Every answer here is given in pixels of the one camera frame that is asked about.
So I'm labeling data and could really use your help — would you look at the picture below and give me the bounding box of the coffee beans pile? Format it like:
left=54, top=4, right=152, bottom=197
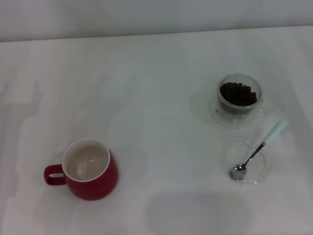
left=219, top=81, right=258, bottom=107

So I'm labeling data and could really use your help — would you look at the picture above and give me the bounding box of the blue-handled metal spoon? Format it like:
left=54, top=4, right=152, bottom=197
left=228, top=119, right=290, bottom=182

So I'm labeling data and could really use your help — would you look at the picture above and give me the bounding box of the red ceramic mug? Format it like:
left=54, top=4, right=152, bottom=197
left=44, top=138, right=120, bottom=201

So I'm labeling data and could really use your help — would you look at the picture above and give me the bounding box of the clear glass saucer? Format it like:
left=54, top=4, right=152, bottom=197
left=208, top=92, right=265, bottom=129

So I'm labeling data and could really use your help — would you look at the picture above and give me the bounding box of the clear glass cup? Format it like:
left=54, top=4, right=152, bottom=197
left=217, top=73, right=274, bottom=118

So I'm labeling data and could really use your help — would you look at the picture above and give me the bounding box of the small clear glass dish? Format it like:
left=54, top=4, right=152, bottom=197
left=219, top=141, right=270, bottom=187

